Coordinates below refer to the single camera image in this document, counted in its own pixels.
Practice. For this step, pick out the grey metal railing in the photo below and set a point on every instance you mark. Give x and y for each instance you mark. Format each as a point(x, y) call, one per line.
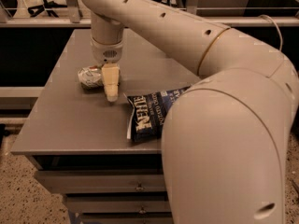
point(46, 19)

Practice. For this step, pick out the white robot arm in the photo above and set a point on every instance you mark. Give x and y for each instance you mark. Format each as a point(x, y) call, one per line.
point(225, 139)

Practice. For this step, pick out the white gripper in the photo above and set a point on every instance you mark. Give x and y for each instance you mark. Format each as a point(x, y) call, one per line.
point(106, 53)

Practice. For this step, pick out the green white 7up can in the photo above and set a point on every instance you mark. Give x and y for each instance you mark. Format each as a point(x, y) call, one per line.
point(90, 77)

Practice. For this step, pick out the black office chair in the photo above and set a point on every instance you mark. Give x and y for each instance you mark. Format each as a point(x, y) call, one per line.
point(46, 6)

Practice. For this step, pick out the blue Kettle chips bag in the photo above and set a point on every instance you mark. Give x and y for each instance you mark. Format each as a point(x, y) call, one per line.
point(149, 113)

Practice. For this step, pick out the grey drawer cabinet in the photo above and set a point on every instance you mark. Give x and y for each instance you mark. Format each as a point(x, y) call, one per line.
point(78, 141)

